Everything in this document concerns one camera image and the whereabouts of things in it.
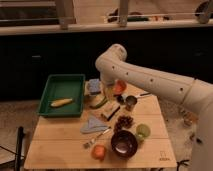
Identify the blue sponge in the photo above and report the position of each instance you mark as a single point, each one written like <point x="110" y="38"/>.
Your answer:
<point x="94" y="86"/>

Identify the orange bowl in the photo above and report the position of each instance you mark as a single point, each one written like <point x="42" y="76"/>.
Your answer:
<point x="119" y="87"/>

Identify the metal fork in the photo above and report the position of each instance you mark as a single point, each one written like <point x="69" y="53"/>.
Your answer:
<point x="93" y="140"/>

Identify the wooden folding table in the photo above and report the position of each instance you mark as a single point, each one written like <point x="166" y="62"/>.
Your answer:
<point x="58" y="143"/>

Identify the wooden block brush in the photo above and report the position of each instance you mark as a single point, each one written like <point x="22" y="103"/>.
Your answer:
<point x="109" y="110"/>

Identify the green plastic tray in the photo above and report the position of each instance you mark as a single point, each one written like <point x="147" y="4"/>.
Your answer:
<point x="63" y="86"/>

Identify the green cucumber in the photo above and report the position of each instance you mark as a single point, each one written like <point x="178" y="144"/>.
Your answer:
<point x="97" y="101"/>

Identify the grey blue cloth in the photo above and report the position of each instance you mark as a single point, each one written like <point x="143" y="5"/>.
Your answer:
<point x="92" y="125"/>

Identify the orange fruit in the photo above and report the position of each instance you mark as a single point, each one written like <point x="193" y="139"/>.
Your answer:
<point x="99" y="152"/>

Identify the metal cup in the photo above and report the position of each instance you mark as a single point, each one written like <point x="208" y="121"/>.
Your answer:
<point x="130" y="103"/>

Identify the black handled measuring spoon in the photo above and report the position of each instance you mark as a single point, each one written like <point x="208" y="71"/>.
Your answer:
<point x="121" y="98"/>

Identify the dark purple bowl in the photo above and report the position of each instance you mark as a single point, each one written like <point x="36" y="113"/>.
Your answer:
<point x="124" y="144"/>

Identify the black stand pole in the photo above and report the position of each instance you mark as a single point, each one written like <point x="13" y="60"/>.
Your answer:
<point x="20" y="136"/>

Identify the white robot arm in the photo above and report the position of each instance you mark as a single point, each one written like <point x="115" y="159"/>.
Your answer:
<point x="193" y="94"/>

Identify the green cup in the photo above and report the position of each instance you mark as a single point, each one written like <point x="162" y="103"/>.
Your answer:
<point x="142" y="132"/>

